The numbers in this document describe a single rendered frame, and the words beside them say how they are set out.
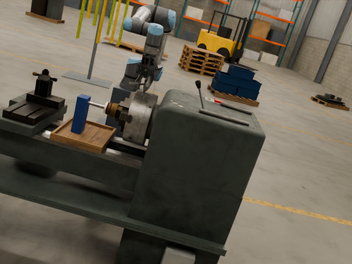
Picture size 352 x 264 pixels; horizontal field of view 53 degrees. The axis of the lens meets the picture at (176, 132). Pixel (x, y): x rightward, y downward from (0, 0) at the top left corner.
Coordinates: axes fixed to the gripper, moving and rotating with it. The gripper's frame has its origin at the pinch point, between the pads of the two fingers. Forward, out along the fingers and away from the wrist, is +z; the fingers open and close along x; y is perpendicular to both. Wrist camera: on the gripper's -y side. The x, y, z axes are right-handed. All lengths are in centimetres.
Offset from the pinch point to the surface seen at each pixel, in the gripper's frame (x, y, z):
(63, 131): -37, 14, 39
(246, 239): 97, -94, 135
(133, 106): 0.2, 8.1, 9.3
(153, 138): 17.7, 14.8, 20.0
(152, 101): 7.6, 1.0, 5.6
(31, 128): -46, 32, 34
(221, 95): -29, -661, 185
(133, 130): 4.6, 11.3, 21.5
